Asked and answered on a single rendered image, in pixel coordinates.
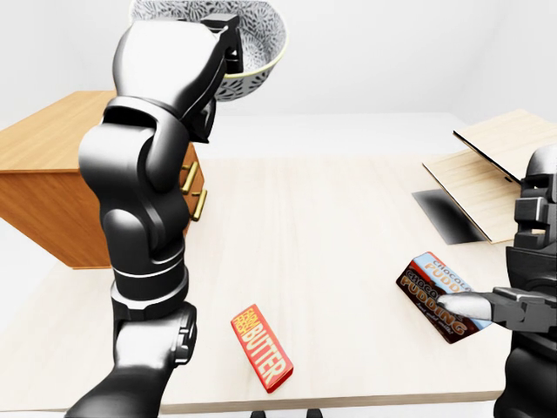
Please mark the small dark shape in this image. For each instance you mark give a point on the small dark shape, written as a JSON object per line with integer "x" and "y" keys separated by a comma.
{"x": 314, "y": 413}
{"x": 258, "y": 414}

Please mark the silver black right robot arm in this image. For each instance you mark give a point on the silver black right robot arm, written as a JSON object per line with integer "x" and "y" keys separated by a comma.
{"x": 531, "y": 383}

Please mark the red butter box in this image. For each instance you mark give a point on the red butter box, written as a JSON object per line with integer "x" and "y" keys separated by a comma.
{"x": 261, "y": 348}

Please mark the chocolate pudding box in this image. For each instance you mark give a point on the chocolate pudding box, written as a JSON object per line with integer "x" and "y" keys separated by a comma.
{"x": 431, "y": 285}

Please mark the wooden cabinet drawer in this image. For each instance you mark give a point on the wooden cabinet drawer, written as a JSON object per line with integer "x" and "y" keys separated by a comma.
{"x": 192, "y": 153}
{"x": 199, "y": 176}
{"x": 189, "y": 213}

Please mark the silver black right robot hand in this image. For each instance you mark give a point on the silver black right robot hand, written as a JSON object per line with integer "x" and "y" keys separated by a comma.
{"x": 535, "y": 278}

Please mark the wooden cabinet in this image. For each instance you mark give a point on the wooden cabinet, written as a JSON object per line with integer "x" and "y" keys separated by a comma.
{"x": 39, "y": 130}

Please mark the black white patterned bowl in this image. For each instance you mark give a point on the black white patterned bowl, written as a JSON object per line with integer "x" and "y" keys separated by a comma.
{"x": 261, "y": 39}

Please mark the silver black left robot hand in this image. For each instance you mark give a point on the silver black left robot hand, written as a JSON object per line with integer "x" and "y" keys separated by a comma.
{"x": 165, "y": 61}

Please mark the pale wooden slat tray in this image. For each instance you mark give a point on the pale wooden slat tray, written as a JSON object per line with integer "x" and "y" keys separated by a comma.
{"x": 474, "y": 187}

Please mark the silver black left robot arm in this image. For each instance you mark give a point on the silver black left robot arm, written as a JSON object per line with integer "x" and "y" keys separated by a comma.
{"x": 130, "y": 196}

